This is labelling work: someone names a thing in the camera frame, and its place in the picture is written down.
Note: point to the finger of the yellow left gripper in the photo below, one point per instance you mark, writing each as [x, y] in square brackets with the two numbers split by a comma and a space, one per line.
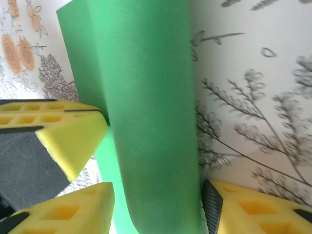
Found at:
[68, 141]
[36, 106]

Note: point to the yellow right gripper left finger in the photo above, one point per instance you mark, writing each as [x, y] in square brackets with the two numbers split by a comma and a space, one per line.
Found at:
[61, 214]

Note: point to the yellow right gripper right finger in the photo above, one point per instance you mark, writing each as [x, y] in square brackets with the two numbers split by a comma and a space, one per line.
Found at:
[256, 214]

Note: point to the green square paper sheet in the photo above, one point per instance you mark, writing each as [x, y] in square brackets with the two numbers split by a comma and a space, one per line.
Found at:
[146, 97]

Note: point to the floral patterned table cover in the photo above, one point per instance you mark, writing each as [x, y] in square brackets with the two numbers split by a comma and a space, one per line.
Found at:
[243, 73]

